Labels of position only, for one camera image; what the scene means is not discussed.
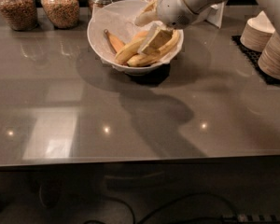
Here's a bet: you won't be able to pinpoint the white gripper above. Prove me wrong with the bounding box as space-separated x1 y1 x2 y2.
134 0 207 53

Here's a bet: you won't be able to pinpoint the yellow banana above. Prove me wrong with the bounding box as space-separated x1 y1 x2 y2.
115 37 145 64
127 30 179 67

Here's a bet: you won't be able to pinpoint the white ceramic bowl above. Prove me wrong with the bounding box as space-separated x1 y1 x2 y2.
87 0 184 76

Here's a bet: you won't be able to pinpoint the white paper bowl liner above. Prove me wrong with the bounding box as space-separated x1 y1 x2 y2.
87 0 184 76

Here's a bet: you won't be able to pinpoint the left orange-tinted banana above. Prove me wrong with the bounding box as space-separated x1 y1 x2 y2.
104 29 125 52

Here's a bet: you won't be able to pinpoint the rear stack paper bowls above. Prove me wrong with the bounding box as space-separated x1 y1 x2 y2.
240 11 275 52

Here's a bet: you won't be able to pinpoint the stack paper bowls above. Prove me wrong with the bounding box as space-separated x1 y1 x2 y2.
258 32 280 80
240 11 275 52

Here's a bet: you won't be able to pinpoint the black rubber mat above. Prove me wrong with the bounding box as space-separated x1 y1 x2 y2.
231 35 280 85

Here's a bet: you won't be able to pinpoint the front stack paper bowls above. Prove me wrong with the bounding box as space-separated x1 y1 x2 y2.
258 32 280 80

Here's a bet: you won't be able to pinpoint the glass jar far left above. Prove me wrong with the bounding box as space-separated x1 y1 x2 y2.
0 0 37 31

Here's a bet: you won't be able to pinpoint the black power strip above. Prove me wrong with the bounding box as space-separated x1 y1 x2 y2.
221 214 280 224

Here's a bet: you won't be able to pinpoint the white picture frame stand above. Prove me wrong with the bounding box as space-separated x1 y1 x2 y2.
206 2 226 29

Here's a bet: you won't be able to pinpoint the black floor cable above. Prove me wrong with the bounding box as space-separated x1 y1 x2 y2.
83 192 241 224

